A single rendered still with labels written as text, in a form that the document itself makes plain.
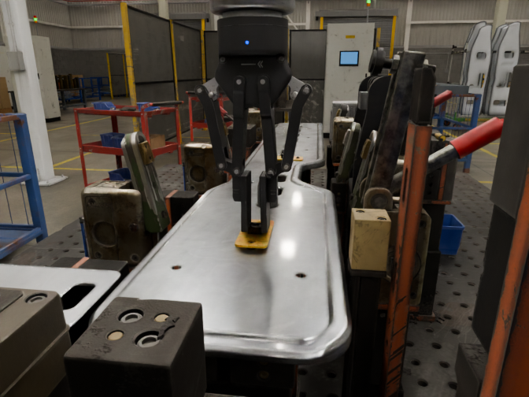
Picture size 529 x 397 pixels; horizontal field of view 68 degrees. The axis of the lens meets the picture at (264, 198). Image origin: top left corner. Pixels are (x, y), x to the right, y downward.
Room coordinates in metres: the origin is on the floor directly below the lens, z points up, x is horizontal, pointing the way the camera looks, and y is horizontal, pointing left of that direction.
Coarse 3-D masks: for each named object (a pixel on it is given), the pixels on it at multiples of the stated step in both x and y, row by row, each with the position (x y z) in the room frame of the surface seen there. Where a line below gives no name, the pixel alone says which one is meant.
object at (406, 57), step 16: (384, 64) 0.43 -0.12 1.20; (400, 64) 0.42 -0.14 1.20; (416, 64) 0.41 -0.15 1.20; (400, 80) 0.41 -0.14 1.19; (400, 96) 0.41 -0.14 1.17; (384, 112) 0.44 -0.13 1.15; (400, 112) 0.41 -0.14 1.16; (384, 128) 0.42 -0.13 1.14; (400, 128) 0.41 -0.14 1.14; (384, 144) 0.42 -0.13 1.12; (400, 144) 0.41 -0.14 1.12; (384, 160) 0.42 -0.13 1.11; (368, 176) 0.44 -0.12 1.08; (384, 176) 0.41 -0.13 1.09
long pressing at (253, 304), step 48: (288, 192) 0.64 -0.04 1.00; (192, 240) 0.44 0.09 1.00; (288, 240) 0.44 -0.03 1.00; (336, 240) 0.43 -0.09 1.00; (144, 288) 0.33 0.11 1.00; (192, 288) 0.33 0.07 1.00; (240, 288) 0.33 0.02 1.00; (288, 288) 0.33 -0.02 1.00; (336, 288) 0.32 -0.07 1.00; (240, 336) 0.26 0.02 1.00; (288, 336) 0.26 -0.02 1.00; (336, 336) 0.25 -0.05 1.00
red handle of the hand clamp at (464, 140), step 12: (492, 120) 0.42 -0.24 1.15; (468, 132) 0.42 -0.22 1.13; (480, 132) 0.41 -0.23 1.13; (492, 132) 0.41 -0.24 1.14; (456, 144) 0.42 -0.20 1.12; (468, 144) 0.41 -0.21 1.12; (480, 144) 0.41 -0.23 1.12; (432, 156) 0.42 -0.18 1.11; (444, 156) 0.42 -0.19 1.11; (456, 156) 0.42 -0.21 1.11; (432, 168) 0.42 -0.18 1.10; (396, 180) 0.42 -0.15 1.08
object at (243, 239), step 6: (252, 222) 0.46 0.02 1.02; (258, 222) 0.46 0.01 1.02; (270, 222) 0.48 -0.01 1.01; (252, 228) 0.44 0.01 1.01; (258, 228) 0.44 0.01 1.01; (270, 228) 0.46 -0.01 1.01; (240, 234) 0.44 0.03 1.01; (246, 234) 0.44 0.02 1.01; (252, 234) 0.44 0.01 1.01; (258, 234) 0.44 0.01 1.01; (264, 234) 0.44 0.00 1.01; (270, 234) 0.44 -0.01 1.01; (240, 240) 0.42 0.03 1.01; (246, 240) 0.42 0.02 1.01; (252, 240) 0.43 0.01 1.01; (258, 240) 0.42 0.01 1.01; (264, 240) 0.42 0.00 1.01; (240, 246) 0.41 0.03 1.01; (246, 246) 0.41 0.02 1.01; (252, 246) 0.41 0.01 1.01; (258, 246) 0.41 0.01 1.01; (264, 246) 0.41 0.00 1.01
